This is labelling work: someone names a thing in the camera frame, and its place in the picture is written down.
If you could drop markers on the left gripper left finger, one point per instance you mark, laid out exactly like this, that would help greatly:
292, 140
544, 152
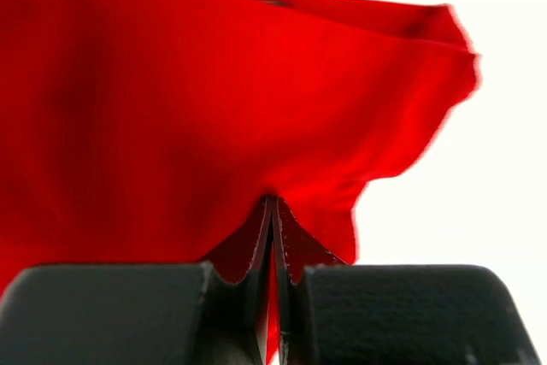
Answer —
211, 312

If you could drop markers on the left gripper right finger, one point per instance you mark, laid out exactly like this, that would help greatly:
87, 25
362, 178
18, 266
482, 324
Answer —
334, 313

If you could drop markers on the red t shirt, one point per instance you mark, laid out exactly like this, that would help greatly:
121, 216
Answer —
146, 131

